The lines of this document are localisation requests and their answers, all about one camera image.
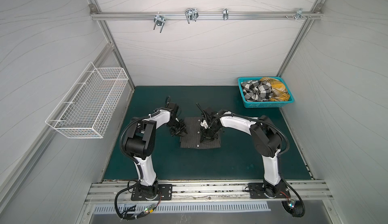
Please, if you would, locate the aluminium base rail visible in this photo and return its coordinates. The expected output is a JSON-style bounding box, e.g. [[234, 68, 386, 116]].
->
[[85, 180, 333, 204]]

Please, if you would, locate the metal u-bolt clamp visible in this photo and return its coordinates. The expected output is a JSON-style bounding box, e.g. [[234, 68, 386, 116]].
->
[[153, 14, 166, 33]]

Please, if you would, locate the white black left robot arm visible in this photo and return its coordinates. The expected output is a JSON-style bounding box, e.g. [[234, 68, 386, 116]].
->
[[119, 103, 187, 199]]

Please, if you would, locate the small metal ring clamp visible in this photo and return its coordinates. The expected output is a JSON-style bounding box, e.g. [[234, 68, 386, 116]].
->
[[223, 8, 229, 21]]

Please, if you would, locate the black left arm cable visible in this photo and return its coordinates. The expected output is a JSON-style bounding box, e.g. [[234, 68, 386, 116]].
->
[[114, 96, 172, 220]]

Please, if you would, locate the yellow plaid shirt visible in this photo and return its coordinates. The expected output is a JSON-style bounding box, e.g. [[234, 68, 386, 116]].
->
[[260, 77, 291, 102]]

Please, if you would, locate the teal plastic laundry basket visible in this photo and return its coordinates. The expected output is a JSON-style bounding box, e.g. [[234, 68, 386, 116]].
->
[[237, 77, 294, 108]]

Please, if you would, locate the aluminium top cross rail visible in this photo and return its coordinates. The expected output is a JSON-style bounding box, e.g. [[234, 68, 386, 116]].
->
[[91, 10, 324, 21]]

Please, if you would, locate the white wire wall basket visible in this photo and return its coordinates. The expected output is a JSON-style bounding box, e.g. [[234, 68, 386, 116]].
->
[[45, 62, 128, 139]]

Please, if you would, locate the white slotted vent strip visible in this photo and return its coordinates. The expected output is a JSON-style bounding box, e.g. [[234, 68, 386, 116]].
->
[[93, 201, 271, 214]]

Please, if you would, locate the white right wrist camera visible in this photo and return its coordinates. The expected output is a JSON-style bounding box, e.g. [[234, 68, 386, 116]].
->
[[200, 119, 209, 129]]

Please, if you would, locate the metal bracket with bolts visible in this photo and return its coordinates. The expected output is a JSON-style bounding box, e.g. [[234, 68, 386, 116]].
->
[[285, 9, 312, 21]]

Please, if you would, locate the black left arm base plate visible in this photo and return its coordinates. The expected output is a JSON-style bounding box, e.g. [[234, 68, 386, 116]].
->
[[131, 183, 172, 201]]

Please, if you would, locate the black white checkered shirt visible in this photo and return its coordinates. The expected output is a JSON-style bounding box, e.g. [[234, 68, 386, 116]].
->
[[240, 80, 273, 102]]

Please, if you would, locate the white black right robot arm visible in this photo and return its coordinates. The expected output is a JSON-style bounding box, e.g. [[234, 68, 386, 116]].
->
[[200, 107, 290, 198]]

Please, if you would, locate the dark grey pinstriped shirt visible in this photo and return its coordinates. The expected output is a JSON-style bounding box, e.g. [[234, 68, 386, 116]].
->
[[180, 117, 221, 150]]

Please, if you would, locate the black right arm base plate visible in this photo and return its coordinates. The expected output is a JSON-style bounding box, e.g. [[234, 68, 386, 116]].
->
[[244, 182, 291, 199]]

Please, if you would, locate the metal double hook clamp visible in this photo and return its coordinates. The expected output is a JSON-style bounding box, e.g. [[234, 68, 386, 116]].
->
[[185, 8, 199, 24]]

